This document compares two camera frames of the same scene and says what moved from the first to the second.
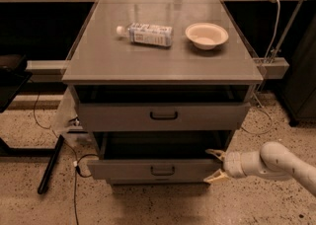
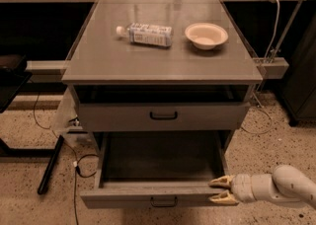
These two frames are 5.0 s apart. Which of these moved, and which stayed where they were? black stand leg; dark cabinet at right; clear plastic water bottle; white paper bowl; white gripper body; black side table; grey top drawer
Moved: white gripper body
Stayed: black stand leg; dark cabinet at right; grey top drawer; white paper bowl; black side table; clear plastic water bottle
